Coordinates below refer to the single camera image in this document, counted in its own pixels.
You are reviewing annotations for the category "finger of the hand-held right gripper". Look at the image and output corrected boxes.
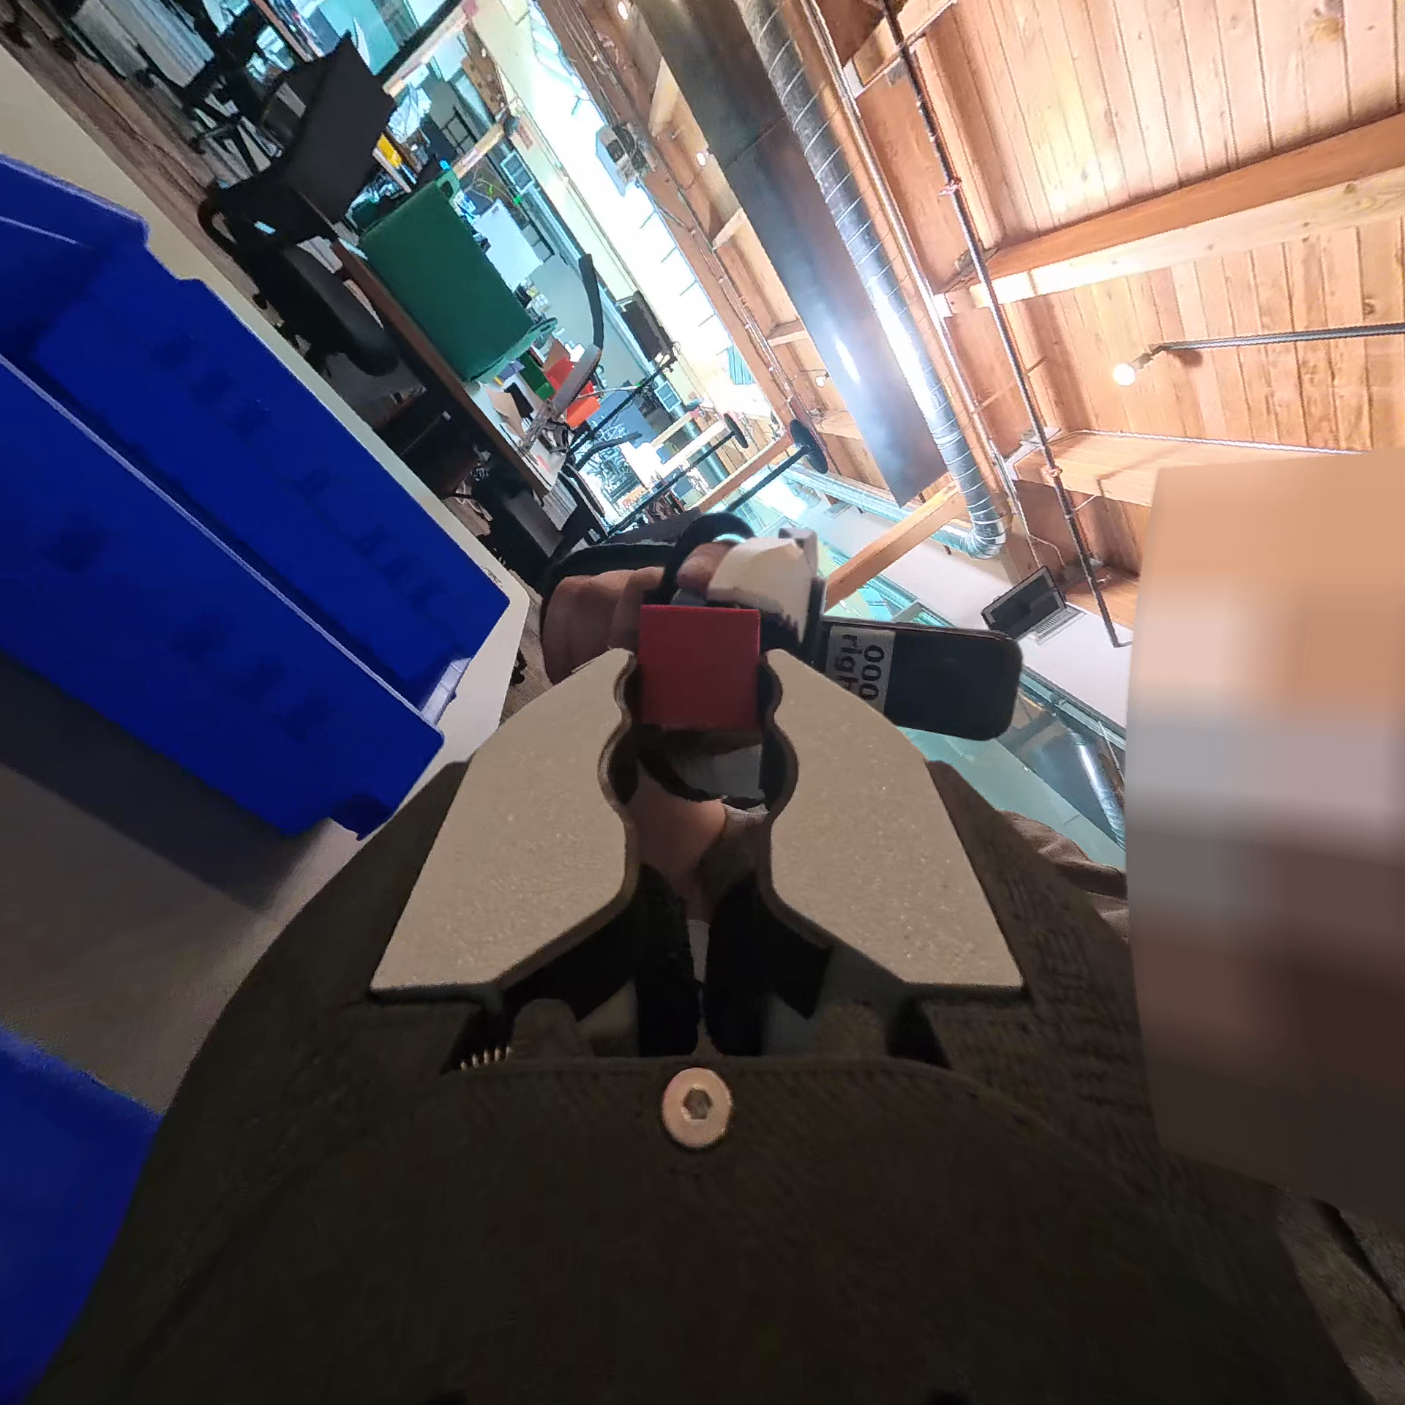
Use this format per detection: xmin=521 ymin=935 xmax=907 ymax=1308
xmin=705 ymin=535 xmax=822 ymax=634
xmin=647 ymin=741 xmax=774 ymax=806

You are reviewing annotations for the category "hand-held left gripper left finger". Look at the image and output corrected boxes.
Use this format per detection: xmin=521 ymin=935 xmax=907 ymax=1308
xmin=368 ymin=647 xmax=641 ymax=1003

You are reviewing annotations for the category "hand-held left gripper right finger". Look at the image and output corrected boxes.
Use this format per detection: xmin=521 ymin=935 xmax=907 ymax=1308
xmin=759 ymin=647 xmax=1027 ymax=998

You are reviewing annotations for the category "red wooden cube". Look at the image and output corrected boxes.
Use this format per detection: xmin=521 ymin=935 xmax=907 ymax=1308
xmin=635 ymin=605 xmax=766 ymax=732

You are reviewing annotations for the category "blue plastic bin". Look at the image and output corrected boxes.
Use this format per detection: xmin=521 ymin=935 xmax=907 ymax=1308
xmin=0 ymin=1021 xmax=168 ymax=1405
xmin=0 ymin=152 xmax=511 ymax=840

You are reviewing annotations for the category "pale desk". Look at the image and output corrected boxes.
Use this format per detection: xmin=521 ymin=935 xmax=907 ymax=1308
xmin=0 ymin=51 xmax=546 ymax=1087

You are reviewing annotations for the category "person's right hand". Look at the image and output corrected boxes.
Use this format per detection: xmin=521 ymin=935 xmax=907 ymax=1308
xmin=546 ymin=543 xmax=726 ymax=715

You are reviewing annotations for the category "black hanging monitor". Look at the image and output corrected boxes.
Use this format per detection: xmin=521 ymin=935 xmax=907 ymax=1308
xmin=981 ymin=569 xmax=1068 ymax=640

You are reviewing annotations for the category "ceiling spot lamp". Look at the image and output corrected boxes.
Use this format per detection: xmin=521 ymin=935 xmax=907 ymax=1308
xmin=1107 ymin=321 xmax=1405 ymax=386

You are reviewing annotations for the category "green container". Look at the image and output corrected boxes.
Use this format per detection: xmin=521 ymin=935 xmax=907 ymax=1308
xmin=361 ymin=182 xmax=561 ymax=385

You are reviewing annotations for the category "black office chair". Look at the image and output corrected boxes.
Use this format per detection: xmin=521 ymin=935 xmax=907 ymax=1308
xmin=203 ymin=34 xmax=403 ymax=376

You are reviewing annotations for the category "person's grey clothing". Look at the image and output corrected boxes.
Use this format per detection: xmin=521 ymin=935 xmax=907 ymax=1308
xmin=1273 ymin=1185 xmax=1405 ymax=1405

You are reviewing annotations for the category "spiral metal duct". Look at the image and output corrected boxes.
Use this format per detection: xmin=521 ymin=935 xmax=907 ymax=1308
xmin=739 ymin=0 xmax=1041 ymax=563

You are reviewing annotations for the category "black ceiling duct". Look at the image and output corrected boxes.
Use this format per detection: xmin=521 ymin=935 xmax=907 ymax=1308
xmin=644 ymin=0 xmax=950 ymax=507

